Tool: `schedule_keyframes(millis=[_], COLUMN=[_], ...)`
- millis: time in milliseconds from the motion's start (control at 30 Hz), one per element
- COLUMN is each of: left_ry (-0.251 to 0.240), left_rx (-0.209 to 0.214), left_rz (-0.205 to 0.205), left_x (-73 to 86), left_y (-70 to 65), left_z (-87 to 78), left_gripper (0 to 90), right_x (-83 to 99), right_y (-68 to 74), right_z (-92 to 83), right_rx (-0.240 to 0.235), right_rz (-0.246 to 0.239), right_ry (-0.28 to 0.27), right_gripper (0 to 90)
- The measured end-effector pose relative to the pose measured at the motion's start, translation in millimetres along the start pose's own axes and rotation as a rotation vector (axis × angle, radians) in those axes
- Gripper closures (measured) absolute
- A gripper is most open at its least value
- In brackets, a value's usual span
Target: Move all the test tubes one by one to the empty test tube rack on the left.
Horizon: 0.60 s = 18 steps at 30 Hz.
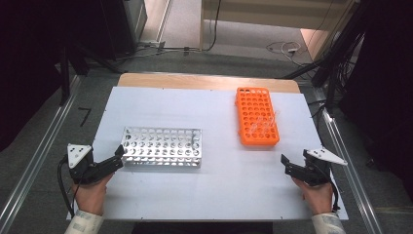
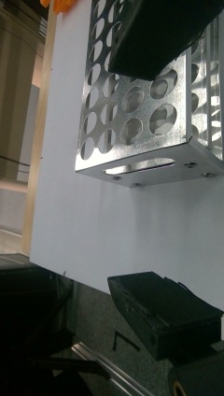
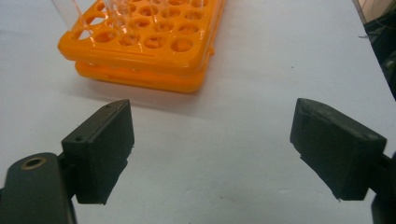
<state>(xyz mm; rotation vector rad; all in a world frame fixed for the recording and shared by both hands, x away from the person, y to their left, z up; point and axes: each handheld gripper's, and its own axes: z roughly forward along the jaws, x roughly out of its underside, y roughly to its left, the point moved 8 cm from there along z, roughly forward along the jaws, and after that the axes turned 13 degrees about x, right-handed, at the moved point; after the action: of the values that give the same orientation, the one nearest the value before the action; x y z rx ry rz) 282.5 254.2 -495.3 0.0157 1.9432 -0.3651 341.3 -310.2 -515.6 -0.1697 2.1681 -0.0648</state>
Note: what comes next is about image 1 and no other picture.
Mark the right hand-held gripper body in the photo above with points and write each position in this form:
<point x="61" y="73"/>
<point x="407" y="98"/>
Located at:
<point x="316" y="174"/>

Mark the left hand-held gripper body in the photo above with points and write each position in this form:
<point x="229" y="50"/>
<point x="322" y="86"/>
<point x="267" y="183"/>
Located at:
<point x="79" y="169"/>

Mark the clear test tube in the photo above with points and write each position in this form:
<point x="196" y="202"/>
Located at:
<point x="274" y="119"/>
<point x="259" y="126"/>

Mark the clear test tube rack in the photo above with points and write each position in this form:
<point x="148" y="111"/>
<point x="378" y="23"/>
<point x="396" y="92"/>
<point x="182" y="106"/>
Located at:
<point x="162" y="148"/>

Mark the orange test tube rack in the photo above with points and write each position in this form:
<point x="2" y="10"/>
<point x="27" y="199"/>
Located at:
<point x="255" y="107"/>

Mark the person's right hand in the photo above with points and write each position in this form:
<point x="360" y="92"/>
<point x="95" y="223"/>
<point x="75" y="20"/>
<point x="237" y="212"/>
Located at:
<point x="316" y="198"/>

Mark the person's left hand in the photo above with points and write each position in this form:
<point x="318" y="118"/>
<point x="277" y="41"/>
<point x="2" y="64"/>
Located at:
<point x="91" y="196"/>

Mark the white table board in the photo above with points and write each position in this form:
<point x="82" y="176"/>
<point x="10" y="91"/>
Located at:
<point x="211" y="188"/>

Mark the black metal stand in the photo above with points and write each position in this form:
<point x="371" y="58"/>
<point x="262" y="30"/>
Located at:
<point x="65" y="78"/>

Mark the wooden table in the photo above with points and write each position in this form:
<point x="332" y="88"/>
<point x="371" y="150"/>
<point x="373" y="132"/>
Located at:
<point x="195" y="81"/>

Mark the black curtain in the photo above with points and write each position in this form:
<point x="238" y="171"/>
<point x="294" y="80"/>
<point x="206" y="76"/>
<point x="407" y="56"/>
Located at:
<point x="386" y="81"/>
<point x="29" y="65"/>

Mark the grey power strip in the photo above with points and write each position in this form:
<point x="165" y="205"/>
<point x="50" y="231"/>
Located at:
<point x="152" y="44"/>

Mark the dark cabinet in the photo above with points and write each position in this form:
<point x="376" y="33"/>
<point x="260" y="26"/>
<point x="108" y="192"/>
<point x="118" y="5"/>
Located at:
<point x="123" y="29"/>

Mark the beige wooden furniture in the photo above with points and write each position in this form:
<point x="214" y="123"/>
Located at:
<point x="276" y="14"/>

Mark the aluminium floor rail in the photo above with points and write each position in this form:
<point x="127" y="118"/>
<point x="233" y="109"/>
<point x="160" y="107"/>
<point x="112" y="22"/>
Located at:
<point x="35" y="156"/>
<point x="350" y="182"/>

